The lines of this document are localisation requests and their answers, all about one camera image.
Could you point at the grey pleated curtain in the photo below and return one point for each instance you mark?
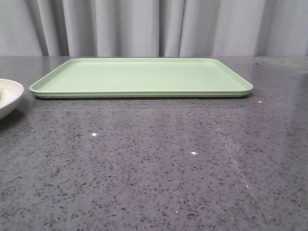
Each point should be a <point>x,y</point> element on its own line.
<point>152,28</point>

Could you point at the light green plastic tray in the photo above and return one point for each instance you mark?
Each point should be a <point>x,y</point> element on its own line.
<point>141,77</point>

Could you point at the white round plate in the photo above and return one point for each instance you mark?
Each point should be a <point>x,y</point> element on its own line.
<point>12,92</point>

